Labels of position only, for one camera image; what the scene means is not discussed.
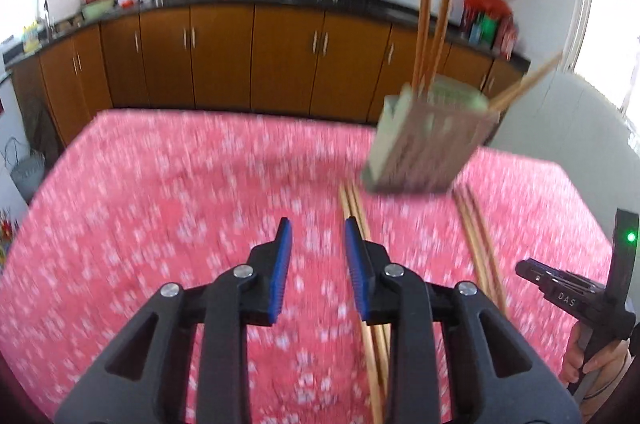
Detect perforated grey utensil holder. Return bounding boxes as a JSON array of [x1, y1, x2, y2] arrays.
[[361, 76, 500, 193]]

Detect bamboo chopstick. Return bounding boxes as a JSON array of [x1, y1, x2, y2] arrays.
[[463, 185, 509, 317], [347, 181, 390, 397], [338, 184, 383, 424], [411, 0, 431, 95], [452, 187, 490, 298], [424, 0, 451, 88], [488, 52, 564, 112]]

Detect brown lower kitchen cabinets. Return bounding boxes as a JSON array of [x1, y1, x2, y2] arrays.
[[8, 1, 526, 145]]

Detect person's right hand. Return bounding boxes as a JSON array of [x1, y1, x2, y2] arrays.
[[559, 322, 632, 423]]

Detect pink floral tablecloth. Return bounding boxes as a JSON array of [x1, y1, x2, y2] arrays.
[[1, 110, 611, 423]]

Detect window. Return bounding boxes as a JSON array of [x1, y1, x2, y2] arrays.
[[566, 0, 639, 117]]

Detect red green items on counter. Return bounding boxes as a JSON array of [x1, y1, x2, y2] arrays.
[[460, 0, 518, 60]]

